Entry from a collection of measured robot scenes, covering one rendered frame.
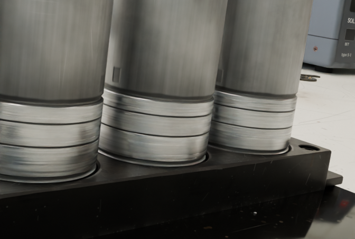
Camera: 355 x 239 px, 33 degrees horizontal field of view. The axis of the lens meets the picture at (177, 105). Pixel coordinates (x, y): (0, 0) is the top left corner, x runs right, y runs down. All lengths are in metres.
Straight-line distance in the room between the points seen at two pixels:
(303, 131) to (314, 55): 0.27
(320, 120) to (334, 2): 0.23
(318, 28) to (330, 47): 0.02
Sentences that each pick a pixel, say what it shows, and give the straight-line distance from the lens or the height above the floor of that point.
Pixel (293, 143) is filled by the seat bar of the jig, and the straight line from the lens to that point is 0.15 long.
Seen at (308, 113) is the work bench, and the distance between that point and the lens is 0.32.
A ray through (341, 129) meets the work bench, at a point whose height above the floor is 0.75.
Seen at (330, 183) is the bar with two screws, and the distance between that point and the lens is 0.16.
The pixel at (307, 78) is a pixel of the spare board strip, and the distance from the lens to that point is 0.47.
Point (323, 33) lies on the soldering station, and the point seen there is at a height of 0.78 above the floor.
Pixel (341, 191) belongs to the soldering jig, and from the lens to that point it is 0.16.
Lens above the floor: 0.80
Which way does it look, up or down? 11 degrees down
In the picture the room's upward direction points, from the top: 8 degrees clockwise
